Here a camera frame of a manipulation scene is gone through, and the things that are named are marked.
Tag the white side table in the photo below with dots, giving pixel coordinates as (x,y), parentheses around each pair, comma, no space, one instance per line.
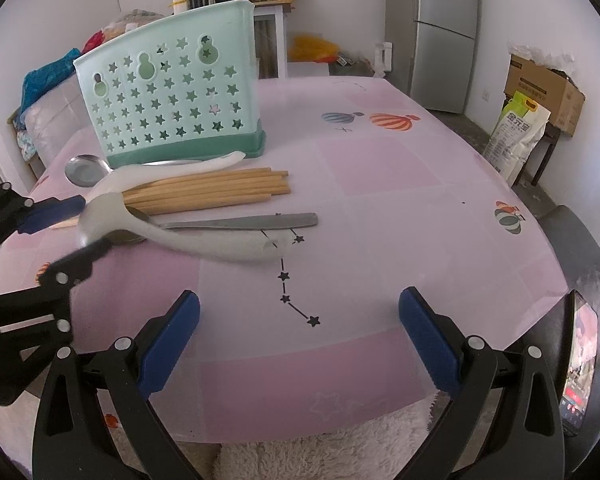
(271,38)

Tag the white green rice bag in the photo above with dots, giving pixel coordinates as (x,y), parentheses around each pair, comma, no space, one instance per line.
(521,126)

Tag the wooden chopstick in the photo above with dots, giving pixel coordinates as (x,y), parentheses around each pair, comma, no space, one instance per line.
(223,190)
(180,205)
(200,199)
(277,174)
(199,178)
(254,179)

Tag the large clear wrapped bundle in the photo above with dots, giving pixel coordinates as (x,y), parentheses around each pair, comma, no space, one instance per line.
(55,117)

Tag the red plastic bag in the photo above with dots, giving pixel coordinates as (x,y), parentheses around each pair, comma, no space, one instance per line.
(93,42)

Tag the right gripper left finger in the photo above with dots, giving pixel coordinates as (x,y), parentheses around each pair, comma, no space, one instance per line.
(71,438)

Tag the white plastic rice spoon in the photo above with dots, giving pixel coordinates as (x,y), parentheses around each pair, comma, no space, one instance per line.
(107,213)

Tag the silver refrigerator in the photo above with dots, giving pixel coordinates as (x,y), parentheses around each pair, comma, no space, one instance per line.
(445,41)

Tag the mint green utensil holder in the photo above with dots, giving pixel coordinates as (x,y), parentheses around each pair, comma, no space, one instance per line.
(182,87)

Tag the metal ladle spoon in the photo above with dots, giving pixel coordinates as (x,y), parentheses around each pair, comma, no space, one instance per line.
(86,170)

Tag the smartphone with lit screen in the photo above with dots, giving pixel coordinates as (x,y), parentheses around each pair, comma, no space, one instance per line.
(581,365)

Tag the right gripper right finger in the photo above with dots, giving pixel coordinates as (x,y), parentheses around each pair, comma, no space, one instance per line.
(525,439)

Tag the yellow plastic bag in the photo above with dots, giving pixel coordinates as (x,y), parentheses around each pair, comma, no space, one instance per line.
(310,48)

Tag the brown cardboard box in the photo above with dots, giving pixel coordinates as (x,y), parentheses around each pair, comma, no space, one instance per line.
(550,88)

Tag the white fluffy cushion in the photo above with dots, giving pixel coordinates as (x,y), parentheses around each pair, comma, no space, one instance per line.
(377,449)

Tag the blue plastic bag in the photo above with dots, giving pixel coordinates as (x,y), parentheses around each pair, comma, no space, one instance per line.
(38,82)

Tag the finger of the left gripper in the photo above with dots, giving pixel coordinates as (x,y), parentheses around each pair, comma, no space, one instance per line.
(25,216)
(64,274)

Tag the pink patterned tablecloth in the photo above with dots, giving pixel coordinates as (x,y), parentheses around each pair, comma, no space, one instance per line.
(312,342)

